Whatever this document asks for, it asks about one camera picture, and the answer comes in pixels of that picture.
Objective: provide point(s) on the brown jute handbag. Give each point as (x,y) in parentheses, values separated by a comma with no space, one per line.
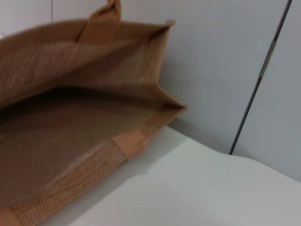
(70,129)

